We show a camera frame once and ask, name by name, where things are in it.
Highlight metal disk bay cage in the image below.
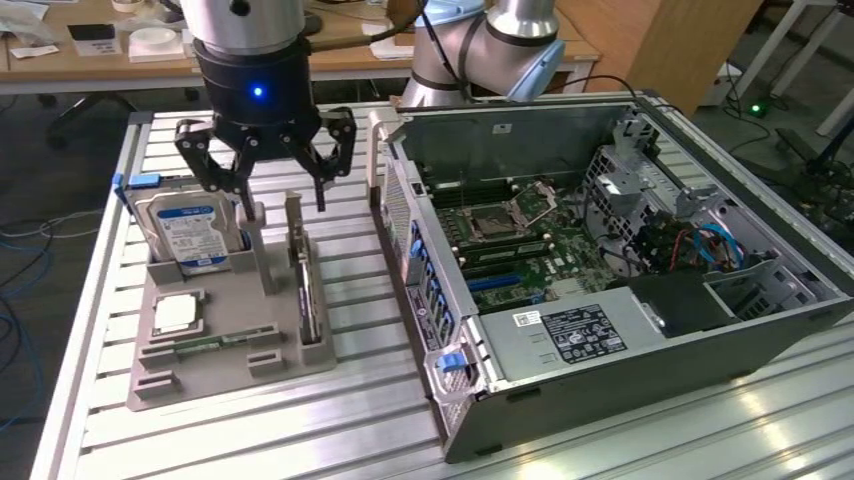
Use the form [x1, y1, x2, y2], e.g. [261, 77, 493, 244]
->
[585, 143, 673, 214]

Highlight black office chair base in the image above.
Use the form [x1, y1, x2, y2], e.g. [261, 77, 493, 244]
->
[38, 88, 143, 149]

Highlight blue data wire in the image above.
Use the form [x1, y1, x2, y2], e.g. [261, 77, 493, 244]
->
[692, 223, 748, 272]

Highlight graphics card with metal bracket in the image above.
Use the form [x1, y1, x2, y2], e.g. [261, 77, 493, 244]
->
[285, 190, 324, 347]

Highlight green motherboard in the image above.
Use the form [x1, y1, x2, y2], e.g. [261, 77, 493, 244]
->
[426, 172, 646, 317]

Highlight blue floor cable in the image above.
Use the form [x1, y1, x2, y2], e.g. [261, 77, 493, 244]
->
[0, 239, 63, 437]

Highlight tan braided hose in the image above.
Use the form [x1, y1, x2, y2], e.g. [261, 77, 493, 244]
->
[309, 25, 421, 52]

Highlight metal socket cover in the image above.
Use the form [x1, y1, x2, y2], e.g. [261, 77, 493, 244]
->
[510, 180, 570, 217]

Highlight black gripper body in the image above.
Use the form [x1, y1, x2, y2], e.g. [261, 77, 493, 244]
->
[191, 37, 324, 152]

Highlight open grey PC case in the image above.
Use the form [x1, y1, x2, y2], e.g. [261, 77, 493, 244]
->
[368, 89, 854, 464]

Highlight white table frame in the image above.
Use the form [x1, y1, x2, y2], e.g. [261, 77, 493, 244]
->
[728, 0, 848, 102]

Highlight wooden cabinet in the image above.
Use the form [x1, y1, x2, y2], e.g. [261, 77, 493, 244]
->
[557, 0, 767, 117]

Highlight grey power supply with label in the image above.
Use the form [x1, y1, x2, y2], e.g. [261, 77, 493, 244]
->
[478, 287, 662, 382]

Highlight hard disk with blue caddy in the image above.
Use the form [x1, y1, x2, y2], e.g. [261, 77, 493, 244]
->
[111, 172, 250, 277]

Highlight black and white box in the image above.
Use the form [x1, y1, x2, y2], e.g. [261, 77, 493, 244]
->
[66, 22, 123, 57]

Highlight green RAM stick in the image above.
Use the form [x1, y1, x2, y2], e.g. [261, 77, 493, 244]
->
[171, 331, 261, 352]

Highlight silver CPU chip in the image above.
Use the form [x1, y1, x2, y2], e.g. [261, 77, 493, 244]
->
[151, 293, 203, 339]

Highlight installed dark RAM stick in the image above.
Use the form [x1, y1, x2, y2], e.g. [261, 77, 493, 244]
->
[458, 241, 548, 265]

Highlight CPU socket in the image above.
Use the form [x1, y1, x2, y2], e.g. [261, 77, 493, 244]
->
[466, 200, 530, 242]

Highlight black power cable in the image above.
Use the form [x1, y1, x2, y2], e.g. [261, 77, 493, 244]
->
[564, 73, 642, 97]

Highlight blue expansion slot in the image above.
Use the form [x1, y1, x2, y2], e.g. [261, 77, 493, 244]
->
[465, 271, 524, 295]

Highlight grey parts rack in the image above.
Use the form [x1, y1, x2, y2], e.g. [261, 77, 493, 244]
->
[125, 189, 341, 414]

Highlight wooden desk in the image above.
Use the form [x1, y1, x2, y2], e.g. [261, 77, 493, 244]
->
[0, 0, 602, 97]

